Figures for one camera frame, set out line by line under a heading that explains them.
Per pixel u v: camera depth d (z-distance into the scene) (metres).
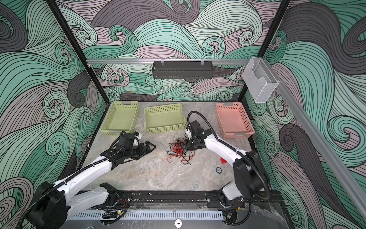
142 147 0.73
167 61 0.94
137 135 0.78
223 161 0.86
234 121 1.07
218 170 0.83
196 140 0.64
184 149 0.74
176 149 0.88
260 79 0.78
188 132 0.81
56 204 0.39
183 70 0.95
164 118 1.07
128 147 0.67
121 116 1.13
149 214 0.70
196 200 0.74
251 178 0.42
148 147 0.73
